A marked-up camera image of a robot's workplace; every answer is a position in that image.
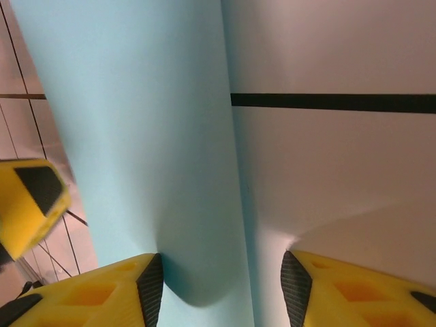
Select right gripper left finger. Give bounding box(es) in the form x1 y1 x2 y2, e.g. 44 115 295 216
0 252 165 327

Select light blue cloth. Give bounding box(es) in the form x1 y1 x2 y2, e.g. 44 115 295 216
9 0 260 327

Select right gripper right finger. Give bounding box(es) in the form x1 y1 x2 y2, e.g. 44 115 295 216
280 250 436 327

